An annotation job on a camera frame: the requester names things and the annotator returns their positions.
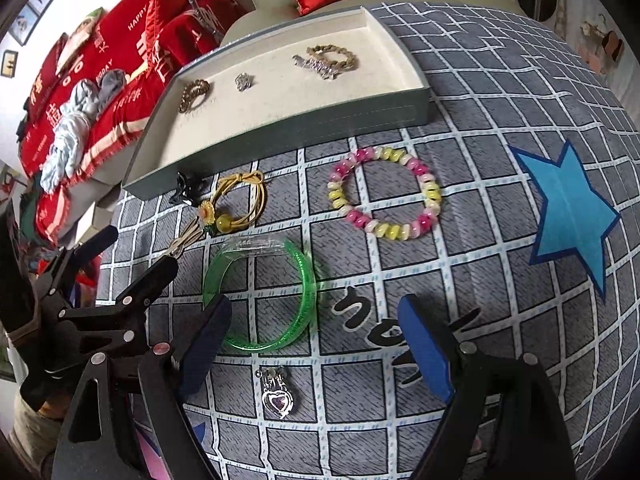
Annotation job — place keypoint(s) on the dark green cloth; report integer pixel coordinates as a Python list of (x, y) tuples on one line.
[(27, 210)]

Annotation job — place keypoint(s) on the light blue clothes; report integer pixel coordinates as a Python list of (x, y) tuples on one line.
[(70, 130)]

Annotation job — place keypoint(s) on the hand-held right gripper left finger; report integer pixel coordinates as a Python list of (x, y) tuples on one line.
[(206, 345)]

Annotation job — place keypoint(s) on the silver heart pendant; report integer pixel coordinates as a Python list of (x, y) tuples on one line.
[(276, 400)]

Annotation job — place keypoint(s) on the red satin pillow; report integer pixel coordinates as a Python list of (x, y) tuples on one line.
[(190, 30)]

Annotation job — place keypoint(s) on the black hair claw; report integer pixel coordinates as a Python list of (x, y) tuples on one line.
[(182, 189)]

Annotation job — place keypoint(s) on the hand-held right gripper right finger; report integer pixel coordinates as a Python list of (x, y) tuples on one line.
[(430, 355)]

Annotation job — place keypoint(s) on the small silver brooch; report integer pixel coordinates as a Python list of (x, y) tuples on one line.
[(243, 81)]

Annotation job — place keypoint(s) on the grey-green jewelry tray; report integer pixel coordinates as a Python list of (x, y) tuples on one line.
[(280, 105)]

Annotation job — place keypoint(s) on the grey clothes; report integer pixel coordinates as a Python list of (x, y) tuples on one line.
[(110, 85)]

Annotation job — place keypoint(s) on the red pillow with white characters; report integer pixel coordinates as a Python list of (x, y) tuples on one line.
[(52, 62)]

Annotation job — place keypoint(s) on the small framed wall photo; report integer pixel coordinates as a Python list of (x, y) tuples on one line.
[(9, 62)]

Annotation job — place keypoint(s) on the green plastic bangle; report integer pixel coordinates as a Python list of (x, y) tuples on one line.
[(307, 285)]

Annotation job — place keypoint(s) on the grey checked tablecloth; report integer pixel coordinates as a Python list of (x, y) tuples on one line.
[(500, 310)]

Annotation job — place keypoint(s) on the grey-green armchair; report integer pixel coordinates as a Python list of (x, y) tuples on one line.
[(450, 0)]

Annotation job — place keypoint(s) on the hanging wall ornaments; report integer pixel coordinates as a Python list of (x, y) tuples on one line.
[(600, 40)]

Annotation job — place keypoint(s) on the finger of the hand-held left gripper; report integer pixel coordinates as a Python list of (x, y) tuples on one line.
[(145, 285), (87, 250)]

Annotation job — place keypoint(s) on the photo print pillow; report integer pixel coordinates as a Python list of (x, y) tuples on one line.
[(80, 35)]

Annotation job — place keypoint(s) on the sofa with red cover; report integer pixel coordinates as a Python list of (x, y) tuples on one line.
[(125, 25)]

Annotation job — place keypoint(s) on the silver rhinestone hair clip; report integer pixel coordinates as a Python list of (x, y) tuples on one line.
[(315, 65)]

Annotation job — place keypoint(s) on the person's left forearm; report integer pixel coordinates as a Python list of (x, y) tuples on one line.
[(30, 427)]

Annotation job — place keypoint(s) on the white stool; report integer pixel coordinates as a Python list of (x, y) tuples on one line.
[(107, 216)]

